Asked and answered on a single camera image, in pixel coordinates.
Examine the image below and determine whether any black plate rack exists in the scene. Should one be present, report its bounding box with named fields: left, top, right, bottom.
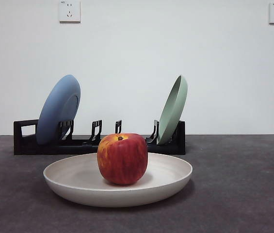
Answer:
left=13, top=118, right=186, bottom=156

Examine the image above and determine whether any blue plate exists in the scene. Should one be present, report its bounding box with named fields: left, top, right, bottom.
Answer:
left=35, top=74, right=81, bottom=146

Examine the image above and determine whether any cream yellow plate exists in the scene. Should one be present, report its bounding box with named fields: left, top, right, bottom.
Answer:
left=43, top=152, right=193, bottom=208

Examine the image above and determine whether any red yellow apple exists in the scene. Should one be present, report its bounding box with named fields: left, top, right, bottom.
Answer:
left=97, top=133, right=149, bottom=186

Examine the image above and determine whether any green plate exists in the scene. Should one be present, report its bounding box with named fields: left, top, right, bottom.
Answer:
left=156, top=74, right=189, bottom=146

